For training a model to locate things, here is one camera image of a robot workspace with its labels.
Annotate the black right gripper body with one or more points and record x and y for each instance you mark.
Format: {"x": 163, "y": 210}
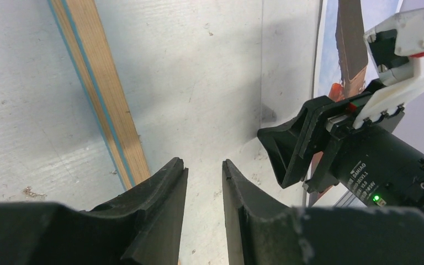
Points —
{"x": 371, "y": 162}

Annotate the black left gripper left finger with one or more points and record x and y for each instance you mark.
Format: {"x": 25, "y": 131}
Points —
{"x": 140, "y": 226}

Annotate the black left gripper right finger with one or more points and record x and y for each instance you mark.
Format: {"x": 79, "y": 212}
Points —
{"x": 262, "y": 230}

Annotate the blue wooden picture frame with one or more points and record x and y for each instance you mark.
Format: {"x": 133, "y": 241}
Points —
{"x": 83, "y": 34}

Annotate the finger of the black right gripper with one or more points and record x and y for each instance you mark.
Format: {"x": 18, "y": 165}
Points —
{"x": 291, "y": 145}

